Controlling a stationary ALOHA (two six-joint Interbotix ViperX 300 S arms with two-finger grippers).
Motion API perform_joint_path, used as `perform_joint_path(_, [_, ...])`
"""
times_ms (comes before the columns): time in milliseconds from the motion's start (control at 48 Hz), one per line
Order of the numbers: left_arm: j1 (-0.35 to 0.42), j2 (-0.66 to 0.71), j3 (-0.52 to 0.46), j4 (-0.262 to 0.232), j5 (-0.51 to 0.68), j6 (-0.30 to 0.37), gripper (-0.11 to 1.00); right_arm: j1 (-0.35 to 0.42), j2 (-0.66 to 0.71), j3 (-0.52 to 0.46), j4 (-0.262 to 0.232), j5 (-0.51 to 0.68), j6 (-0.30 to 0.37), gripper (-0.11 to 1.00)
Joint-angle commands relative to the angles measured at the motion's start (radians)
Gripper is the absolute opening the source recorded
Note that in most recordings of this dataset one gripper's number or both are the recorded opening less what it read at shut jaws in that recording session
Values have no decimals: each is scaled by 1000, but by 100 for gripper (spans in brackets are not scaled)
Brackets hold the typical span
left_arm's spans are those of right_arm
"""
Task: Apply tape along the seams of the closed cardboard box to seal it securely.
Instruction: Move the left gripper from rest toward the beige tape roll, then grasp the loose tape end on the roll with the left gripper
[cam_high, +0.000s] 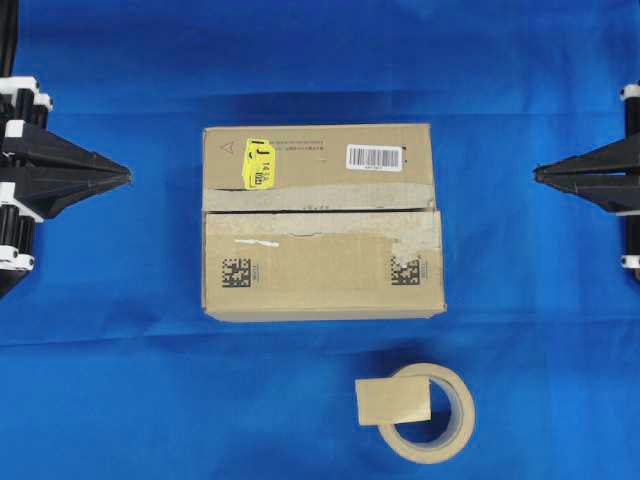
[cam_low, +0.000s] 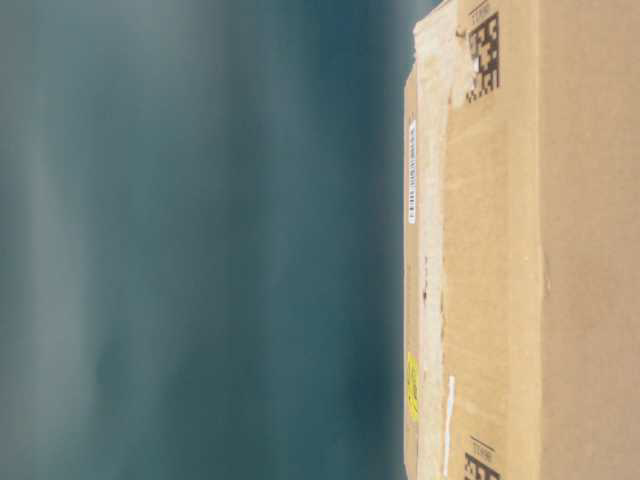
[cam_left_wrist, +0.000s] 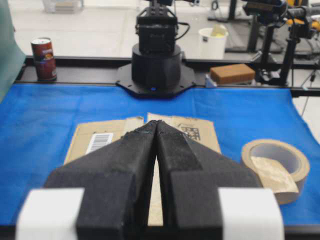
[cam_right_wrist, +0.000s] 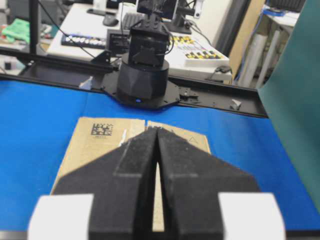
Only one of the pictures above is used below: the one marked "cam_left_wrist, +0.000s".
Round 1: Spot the red drink can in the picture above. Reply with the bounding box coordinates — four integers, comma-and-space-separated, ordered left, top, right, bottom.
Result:
30, 37, 57, 81

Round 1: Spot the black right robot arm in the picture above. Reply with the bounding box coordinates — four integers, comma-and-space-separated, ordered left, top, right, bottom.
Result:
118, 0, 285, 240

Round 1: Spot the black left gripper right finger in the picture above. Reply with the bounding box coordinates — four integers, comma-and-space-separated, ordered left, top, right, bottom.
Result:
155, 120, 285, 240

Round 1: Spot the black camera stand rig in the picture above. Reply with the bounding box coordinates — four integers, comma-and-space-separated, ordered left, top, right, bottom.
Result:
241, 0, 320, 87

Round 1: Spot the brown cardboard box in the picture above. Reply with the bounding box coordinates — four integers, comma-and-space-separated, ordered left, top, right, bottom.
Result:
64, 113, 221, 226

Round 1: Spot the beige packing tape roll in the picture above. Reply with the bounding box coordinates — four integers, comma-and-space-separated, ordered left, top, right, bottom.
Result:
241, 139, 310, 205

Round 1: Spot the blue table cloth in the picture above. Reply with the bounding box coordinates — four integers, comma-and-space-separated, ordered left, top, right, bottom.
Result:
0, 84, 320, 225

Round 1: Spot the brown foam block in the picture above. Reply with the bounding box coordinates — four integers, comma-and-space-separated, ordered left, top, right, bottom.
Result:
209, 63, 256, 85

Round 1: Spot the green backdrop sheet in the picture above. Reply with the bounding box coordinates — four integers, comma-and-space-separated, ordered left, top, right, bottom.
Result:
0, 0, 26, 100

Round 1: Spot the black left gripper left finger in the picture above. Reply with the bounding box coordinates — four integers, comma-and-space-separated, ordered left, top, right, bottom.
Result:
15, 120, 158, 240

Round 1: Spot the white plastic bucket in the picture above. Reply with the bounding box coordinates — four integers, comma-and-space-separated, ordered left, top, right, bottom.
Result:
198, 24, 229, 60

